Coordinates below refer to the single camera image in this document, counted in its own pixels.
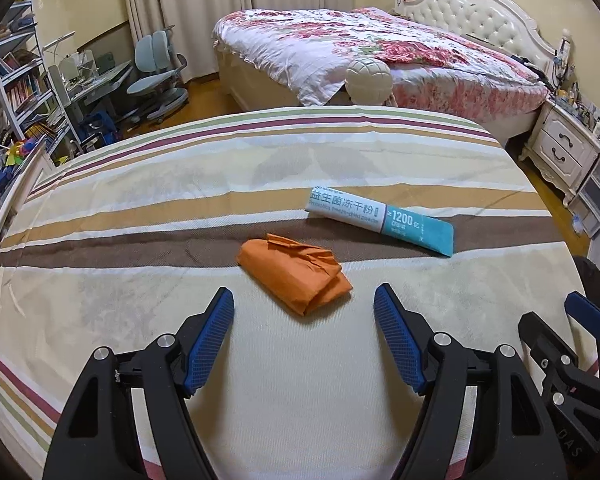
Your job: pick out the orange cloth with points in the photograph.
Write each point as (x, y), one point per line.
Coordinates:
(290, 275)

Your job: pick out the clutter of small bottles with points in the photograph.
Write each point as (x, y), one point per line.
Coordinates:
(577, 100)

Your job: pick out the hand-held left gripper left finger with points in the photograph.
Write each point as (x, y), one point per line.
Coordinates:
(207, 345)

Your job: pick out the light blue desk chair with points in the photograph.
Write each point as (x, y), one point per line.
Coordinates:
(152, 52)

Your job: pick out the black lined trash bin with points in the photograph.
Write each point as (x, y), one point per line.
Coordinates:
(597, 277)

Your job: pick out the white nightstand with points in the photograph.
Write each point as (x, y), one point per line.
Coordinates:
(555, 145)

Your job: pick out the pile of colourful toys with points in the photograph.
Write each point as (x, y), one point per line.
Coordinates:
(10, 160)

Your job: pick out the grey study desk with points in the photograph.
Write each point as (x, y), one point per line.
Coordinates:
(100, 80)

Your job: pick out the floral quilt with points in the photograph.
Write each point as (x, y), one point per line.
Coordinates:
(330, 40)

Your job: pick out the blue storage crate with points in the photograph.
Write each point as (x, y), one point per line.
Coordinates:
(99, 132)

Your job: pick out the white tufted bed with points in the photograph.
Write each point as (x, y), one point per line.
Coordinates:
(475, 10)

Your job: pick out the white bookshelf with books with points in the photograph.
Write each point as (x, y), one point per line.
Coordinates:
(25, 90)

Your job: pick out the teal and white sachet packet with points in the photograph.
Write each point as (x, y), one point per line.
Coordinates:
(360, 207)

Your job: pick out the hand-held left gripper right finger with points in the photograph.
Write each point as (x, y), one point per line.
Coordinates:
(397, 340)

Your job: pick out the cream curtain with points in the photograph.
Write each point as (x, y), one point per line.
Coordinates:
(195, 0)

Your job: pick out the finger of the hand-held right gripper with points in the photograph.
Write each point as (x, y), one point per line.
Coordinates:
(587, 315)
(550, 345)

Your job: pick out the white curved bed rail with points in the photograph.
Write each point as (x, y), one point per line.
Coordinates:
(17, 195)

